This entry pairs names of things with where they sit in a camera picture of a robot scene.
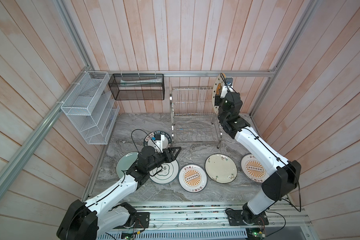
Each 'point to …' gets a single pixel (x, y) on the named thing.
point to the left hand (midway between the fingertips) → (179, 151)
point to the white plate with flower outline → (165, 173)
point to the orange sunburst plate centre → (192, 178)
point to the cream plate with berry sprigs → (221, 168)
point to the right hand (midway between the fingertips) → (225, 87)
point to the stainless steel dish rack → (192, 120)
